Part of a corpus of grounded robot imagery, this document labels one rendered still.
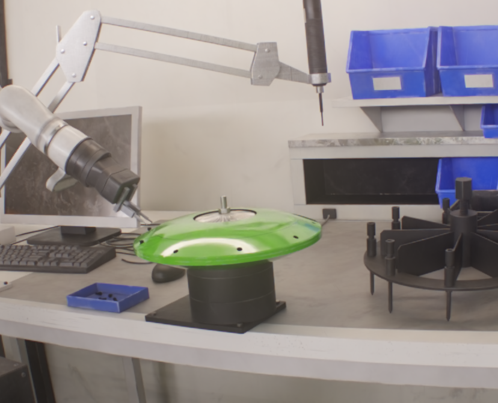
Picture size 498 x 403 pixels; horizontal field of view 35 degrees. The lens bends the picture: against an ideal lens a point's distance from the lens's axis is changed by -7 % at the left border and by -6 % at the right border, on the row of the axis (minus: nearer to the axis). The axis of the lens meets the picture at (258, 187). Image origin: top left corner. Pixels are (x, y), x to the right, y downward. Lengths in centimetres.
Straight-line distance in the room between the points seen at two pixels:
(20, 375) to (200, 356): 33
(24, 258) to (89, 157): 55
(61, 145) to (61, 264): 46
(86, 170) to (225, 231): 30
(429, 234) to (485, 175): 70
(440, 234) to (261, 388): 124
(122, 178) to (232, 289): 27
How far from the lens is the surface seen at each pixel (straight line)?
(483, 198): 186
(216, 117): 237
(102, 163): 143
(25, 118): 149
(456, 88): 190
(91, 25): 164
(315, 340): 128
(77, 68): 164
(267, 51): 164
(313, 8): 166
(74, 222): 213
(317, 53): 166
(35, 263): 189
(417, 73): 192
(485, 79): 187
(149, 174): 252
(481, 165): 210
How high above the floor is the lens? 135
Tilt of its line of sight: 9 degrees down
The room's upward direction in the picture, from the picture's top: 5 degrees counter-clockwise
